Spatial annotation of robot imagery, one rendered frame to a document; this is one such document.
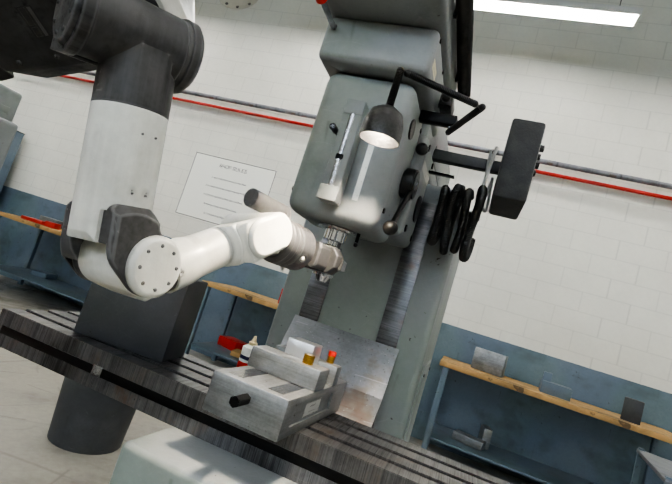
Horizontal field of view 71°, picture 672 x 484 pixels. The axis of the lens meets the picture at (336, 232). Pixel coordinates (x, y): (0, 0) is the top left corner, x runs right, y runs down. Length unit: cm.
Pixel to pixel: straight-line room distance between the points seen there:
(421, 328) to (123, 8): 104
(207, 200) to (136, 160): 562
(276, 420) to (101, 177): 46
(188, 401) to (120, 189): 52
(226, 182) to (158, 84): 555
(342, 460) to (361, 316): 55
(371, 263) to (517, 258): 396
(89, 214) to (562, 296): 494
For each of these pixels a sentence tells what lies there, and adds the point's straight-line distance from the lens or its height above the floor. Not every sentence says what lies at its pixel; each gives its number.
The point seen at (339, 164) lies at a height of 141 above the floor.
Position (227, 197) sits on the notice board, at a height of 189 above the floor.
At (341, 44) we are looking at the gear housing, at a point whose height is 166.
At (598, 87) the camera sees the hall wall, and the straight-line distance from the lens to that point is 597.
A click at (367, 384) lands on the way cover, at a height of 97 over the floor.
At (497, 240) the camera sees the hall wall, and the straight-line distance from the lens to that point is 527.
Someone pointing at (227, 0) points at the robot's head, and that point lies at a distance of 84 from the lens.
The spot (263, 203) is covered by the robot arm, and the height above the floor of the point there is 129.
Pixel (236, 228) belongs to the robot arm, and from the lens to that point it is 75.
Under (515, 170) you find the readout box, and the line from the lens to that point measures 123.
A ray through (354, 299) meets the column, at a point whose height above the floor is 117.
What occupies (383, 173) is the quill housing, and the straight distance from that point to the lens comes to 94.
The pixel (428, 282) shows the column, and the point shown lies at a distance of 134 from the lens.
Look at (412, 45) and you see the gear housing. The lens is 101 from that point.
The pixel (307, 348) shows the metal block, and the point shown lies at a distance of 99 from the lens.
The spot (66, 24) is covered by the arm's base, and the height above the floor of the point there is 137.
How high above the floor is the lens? 118
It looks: 7 degrees up
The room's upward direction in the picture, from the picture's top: 17 degrees clockwise
